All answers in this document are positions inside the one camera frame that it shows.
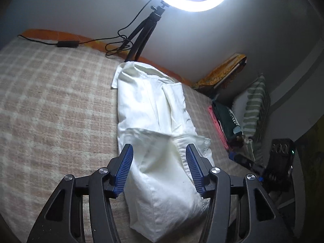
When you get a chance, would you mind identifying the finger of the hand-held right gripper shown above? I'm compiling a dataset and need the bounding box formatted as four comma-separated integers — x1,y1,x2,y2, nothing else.
228,151,264,179

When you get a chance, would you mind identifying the black ring light cable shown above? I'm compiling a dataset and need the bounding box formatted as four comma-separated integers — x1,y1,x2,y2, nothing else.
17,0,158,58

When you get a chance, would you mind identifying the white shirt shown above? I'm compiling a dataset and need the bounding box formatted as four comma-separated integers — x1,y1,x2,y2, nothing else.
111,61,215,237

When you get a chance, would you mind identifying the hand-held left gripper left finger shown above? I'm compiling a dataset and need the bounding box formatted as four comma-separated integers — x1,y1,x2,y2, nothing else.
27,144,134,243

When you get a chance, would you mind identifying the checked beige blanket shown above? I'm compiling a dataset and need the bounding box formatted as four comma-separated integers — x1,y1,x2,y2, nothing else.
0,38,254,243

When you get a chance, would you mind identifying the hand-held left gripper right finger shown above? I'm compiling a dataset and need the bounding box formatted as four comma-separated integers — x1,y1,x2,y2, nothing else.
185,144,294,243

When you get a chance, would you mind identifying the dark green folded garment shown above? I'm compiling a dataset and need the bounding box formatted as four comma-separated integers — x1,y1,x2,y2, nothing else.
212,101,244,143

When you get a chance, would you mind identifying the black tripod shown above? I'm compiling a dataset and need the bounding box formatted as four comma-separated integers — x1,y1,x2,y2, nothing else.
124,4,167,63

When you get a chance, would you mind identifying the orange patterned cloth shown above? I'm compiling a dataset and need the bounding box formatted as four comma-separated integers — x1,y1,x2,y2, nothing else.
194,53,247,90

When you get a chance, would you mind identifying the green striped pillow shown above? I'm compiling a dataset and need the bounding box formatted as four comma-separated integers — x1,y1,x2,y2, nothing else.
243,136,264,163
232,74,271,139

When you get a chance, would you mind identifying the silver folded pole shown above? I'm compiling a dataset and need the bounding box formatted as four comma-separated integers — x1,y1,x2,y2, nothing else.
214,58,247,90

